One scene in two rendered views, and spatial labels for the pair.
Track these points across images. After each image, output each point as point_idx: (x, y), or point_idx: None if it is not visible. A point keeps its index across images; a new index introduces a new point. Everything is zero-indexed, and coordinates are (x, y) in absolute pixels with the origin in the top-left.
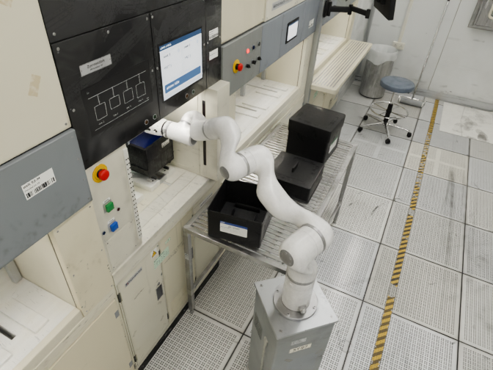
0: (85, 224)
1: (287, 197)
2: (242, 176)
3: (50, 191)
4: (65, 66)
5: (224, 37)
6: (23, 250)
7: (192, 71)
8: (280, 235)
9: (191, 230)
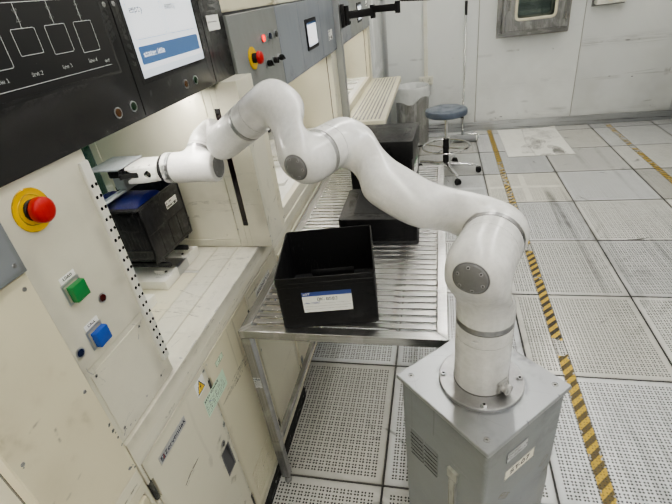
0: (23, 332)
1: (424, 178)
2: (330, 167)
3: None
4: None
5: (224, 4)
6: None
7: (184, 39)
8: (401, 293)
9: (254, 330)
